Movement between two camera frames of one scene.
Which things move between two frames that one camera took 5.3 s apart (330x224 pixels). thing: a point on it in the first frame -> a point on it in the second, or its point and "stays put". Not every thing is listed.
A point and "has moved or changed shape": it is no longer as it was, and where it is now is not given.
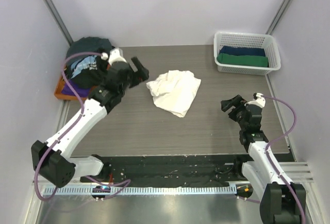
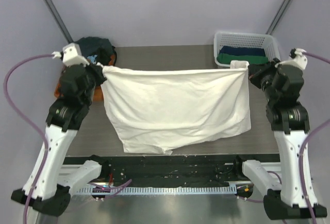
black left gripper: (143, 73) -> (96, 70)
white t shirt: (174, 91) has moved or changed shape
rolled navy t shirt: (240, 51) stays put
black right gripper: (234, 108) -> (257, 72)
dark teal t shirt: (87, 44) stays put
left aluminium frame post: (47, 1) stays put
